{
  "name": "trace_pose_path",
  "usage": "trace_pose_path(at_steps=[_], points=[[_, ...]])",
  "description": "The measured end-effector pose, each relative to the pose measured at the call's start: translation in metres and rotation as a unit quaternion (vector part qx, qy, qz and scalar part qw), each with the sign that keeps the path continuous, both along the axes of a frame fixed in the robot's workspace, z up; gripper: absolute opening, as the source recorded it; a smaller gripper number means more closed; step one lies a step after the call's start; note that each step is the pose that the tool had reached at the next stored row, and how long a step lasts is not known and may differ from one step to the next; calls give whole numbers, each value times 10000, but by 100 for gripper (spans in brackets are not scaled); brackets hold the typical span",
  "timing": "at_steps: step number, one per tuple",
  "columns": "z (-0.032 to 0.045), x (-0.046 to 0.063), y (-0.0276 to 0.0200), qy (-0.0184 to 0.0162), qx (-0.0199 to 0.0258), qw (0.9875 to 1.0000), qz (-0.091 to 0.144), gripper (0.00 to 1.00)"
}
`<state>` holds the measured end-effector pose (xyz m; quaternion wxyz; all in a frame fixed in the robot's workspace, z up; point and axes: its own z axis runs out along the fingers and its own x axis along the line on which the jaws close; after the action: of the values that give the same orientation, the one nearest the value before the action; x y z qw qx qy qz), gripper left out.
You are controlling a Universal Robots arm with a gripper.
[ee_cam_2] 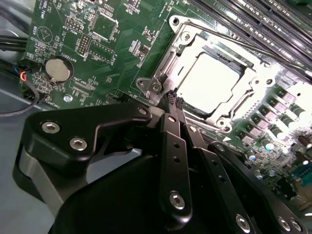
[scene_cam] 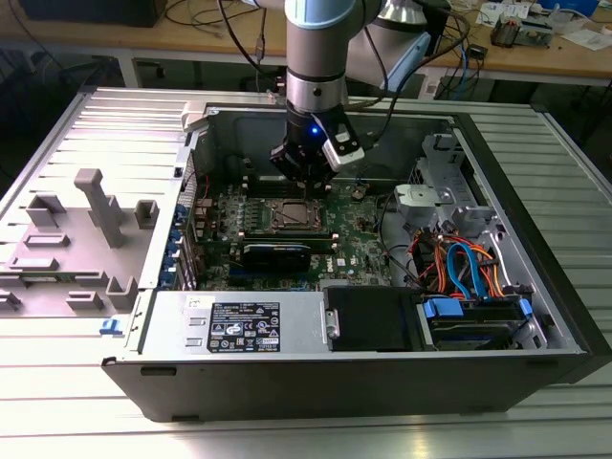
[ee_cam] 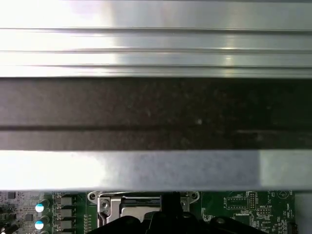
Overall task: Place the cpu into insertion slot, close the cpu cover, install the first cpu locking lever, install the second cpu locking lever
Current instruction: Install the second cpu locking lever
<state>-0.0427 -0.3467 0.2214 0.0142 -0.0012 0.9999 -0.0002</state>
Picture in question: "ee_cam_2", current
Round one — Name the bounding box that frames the silver CPU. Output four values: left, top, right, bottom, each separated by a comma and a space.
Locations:
174, 51, 244, 117

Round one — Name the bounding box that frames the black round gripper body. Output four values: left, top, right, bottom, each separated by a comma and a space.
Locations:
48, 155, 235, 234

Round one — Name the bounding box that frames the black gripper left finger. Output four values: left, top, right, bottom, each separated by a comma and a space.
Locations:
12, 89, 194, 224

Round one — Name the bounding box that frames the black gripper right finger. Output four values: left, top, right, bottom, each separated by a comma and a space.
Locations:
176, 97, 309, 234

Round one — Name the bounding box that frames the metal socket cover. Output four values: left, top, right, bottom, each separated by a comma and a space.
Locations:
146, 23, 277, 127

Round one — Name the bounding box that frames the metal locking lever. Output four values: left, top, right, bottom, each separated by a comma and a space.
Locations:
184, 21, 312, 80

